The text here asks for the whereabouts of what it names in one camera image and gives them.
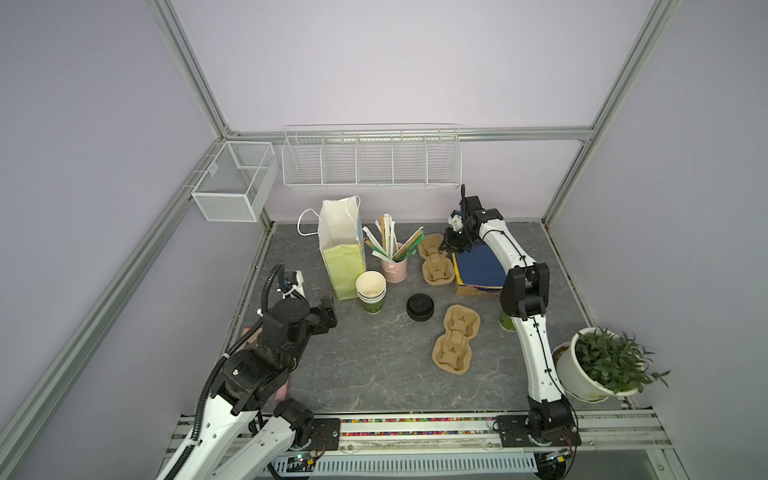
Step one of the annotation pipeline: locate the green paper coffee cup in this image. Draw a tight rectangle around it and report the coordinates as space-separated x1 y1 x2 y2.
499 311 516 332

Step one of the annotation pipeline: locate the brown pulp cup carrier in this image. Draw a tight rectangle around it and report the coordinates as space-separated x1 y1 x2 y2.
432 304 481 375

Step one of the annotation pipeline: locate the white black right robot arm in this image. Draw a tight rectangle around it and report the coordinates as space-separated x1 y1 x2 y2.
441 193 581 448

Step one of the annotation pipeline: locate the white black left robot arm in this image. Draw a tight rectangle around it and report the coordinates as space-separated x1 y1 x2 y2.
158 263 338 479

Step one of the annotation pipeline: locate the stack of paper cups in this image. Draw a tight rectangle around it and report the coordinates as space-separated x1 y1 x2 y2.
355 271 387 314

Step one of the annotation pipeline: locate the stack of pulp carriers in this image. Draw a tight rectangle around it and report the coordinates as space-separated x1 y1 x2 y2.
418 234 455 286

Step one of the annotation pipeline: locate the green wrapped straw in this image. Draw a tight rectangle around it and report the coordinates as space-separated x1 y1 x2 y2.
392 227 424 263

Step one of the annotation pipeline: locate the white wrapped straw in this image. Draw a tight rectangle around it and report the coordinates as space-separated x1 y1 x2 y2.
375 213 397 261

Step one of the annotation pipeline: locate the pink straw holder cup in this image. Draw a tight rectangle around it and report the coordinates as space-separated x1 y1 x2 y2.
381 258 408 284

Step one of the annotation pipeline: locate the illustrated paper bag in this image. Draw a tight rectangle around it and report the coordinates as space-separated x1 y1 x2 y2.
297 195 366 301

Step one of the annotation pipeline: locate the small white mesh basket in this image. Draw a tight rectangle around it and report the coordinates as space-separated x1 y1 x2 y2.
192 141 279 223

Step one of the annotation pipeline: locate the potted green plant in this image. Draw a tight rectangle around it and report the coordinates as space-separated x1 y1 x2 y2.
553 327 670 403

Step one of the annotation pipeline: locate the long white wire shelf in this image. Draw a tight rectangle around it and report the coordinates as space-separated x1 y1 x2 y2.
282 123 463 188

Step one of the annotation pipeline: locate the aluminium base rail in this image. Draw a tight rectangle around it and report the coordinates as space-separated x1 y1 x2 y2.
157 409 688 480

